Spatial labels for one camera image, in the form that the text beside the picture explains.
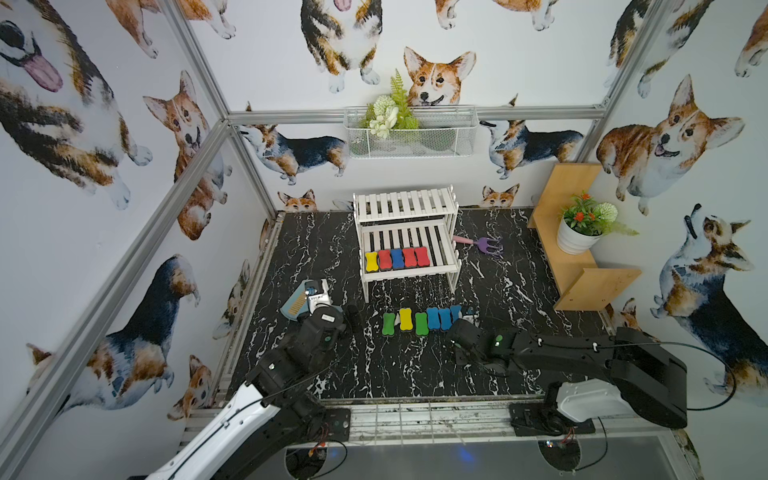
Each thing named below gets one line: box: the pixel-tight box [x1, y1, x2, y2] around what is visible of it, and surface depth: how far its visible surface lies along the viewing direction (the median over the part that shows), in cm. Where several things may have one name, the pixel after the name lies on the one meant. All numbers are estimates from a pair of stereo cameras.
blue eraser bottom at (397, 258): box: [391, 248, 404, 269], surface depth 89 cm
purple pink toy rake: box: [452, 235, 501, 255], surface depth 113 cm
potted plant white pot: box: [557, 191, 640, 255], surface depth 92 cm
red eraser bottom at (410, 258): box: [402, 247, 417, 268], surface depth 90 cm
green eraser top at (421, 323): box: [415, 312, 429, 335], surface depth 91 cm
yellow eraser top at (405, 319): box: [399, 308, 413, 331], surface depth 93 cm
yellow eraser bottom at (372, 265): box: [365, 251, 379, 273], surface depth 90 cm
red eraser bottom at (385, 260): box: [378, 249, 393, 271], surface depth 91 cm
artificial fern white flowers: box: [361, 68, 419, 140], surface depth 82 cm
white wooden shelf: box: [353, 185, 462, 303], surface depth 90 cm
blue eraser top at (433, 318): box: [426, 307, 441, 330], surface depth 92 cm
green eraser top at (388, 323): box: [382, 312, 395, 335], surface depth 92 cm
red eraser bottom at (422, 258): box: [415, 246, 430, 267], surface depth 92 cm
